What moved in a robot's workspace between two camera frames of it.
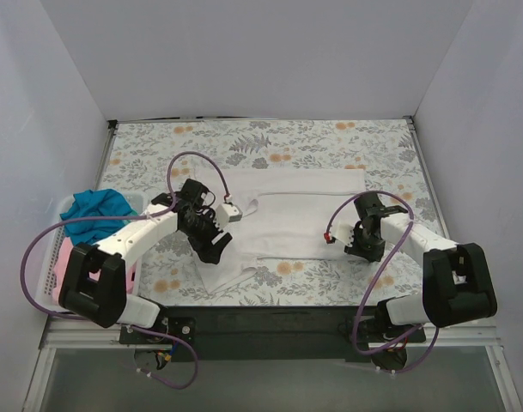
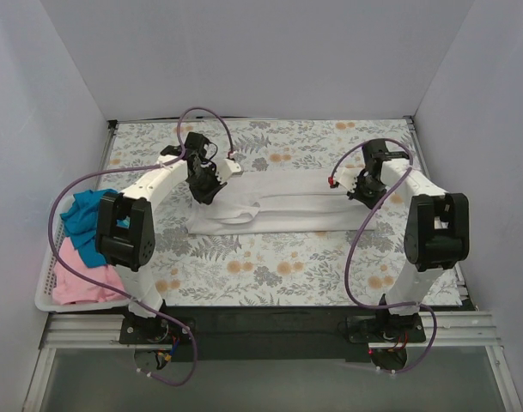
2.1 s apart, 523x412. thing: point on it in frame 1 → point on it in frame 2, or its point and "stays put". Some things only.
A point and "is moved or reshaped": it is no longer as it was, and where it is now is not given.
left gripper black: (206, 239) → (207, 187)
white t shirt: (288, 214) is moved or reshaped
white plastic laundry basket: (45, 296) stays put
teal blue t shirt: (88, 203) stays put
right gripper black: (366, 244) → (367, 193)
